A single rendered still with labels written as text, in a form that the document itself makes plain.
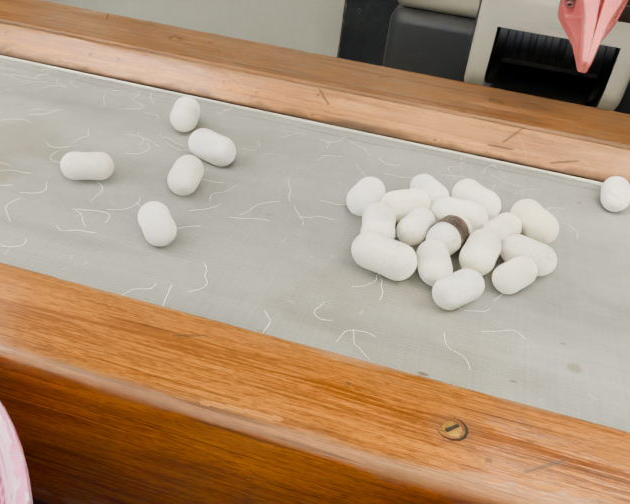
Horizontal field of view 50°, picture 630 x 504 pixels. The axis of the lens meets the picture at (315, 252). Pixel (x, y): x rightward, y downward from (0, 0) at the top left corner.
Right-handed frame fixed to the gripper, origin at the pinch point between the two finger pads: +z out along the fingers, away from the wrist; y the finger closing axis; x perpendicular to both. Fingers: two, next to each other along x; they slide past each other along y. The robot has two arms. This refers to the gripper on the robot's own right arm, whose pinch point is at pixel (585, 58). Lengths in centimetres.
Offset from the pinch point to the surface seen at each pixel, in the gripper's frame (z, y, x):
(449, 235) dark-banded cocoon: 19.4, -7.1, -8.1
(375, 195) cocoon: 17.1, -12.1, -5.9
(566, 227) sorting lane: 14.5, 0.5, -1.5
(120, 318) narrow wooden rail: 30.2, -19.8, -18.4
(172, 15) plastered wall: -106, -123, 162
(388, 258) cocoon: 22.4, -10.0, -10.6
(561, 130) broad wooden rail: 3.8, -0.1, 4.4
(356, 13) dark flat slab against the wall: -113, -52, 150
